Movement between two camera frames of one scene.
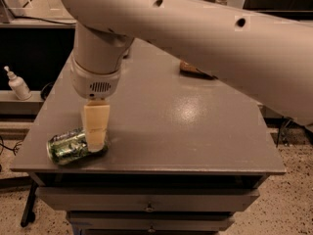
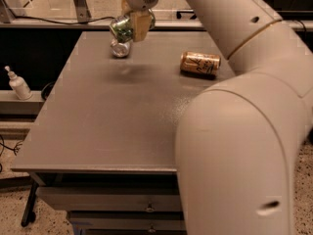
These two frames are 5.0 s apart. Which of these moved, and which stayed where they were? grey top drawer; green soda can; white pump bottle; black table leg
Moved: green soda can
Stayed: black table leg; grey top drawer; white pump bottle
